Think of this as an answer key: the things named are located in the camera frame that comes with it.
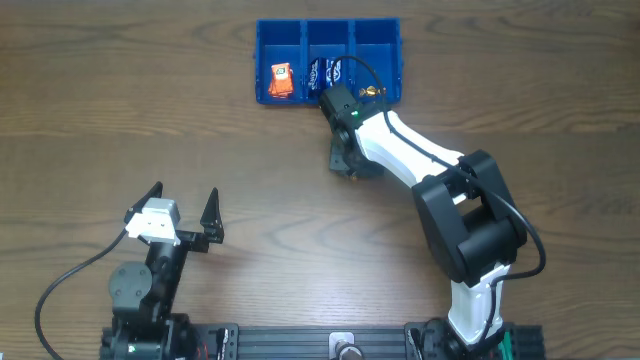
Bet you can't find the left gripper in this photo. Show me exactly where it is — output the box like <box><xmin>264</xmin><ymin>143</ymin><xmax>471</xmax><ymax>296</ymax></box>
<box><xmin>123</xmin><ymin>180</ymin><xmax>226</xmax><ymax>254</ymax></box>

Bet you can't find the orange candy box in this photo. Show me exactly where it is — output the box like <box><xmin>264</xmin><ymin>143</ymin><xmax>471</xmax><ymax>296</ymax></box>
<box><xmin>270</xmin><ymin>62</ymin><xmax>295</xmax><ymax>95</ymax></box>
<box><xmin>267</xmin><ymin>78</ymin><xmax>294</xmax><ymax>99</ymax></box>

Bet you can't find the blue candy pack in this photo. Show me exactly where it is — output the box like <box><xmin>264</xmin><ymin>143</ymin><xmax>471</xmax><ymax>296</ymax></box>
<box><xmin>324</xmin><ymin>57</ymin><xmax>344</xmax><ymax>87</ymax></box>
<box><xmin>307</xmin><ymin>57</ymin><xmax>327</xmax><ymax>94</ymax></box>

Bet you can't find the blue tray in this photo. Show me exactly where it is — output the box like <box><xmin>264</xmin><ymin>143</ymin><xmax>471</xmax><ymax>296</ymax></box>
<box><xmin>254</xmin><ymin>17</ymin><xmax>404</xmax><ymax>106</ymax></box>

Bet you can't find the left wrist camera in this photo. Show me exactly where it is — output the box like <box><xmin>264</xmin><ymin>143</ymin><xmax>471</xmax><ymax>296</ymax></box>
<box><xmin>124</xmin><ymin>197</ymin><xmax>182</xmax><ymax>247</ymax></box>

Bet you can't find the mounting rail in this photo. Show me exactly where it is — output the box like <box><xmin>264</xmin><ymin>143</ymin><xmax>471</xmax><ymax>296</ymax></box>
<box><xmin>99</xmin><ymin>322</ymin><xmax>546</xmax><ymax>360</ymax></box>

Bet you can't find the black cable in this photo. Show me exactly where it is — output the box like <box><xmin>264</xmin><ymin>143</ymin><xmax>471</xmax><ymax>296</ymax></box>
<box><xmin>33</xmin><ymin>227</ymin><xmax>130</xmax><ymax>360</ymax></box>
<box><xmin>329</xmin><ymin>54</ymin><xmax>547</xmax><ymax>289</ymax></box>

